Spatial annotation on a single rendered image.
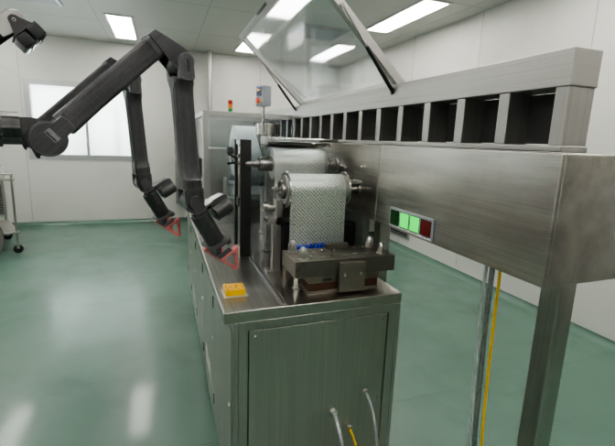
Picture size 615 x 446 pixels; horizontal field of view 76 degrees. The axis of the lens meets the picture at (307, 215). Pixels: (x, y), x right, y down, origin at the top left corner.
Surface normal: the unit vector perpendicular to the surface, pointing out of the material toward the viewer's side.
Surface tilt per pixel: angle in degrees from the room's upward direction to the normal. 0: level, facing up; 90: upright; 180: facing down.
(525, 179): 90
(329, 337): 90
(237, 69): 90
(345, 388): 90
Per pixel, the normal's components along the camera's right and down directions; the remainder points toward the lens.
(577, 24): -0.94, 0.03
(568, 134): 0.34, 0.18
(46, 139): 0.61, 0.17
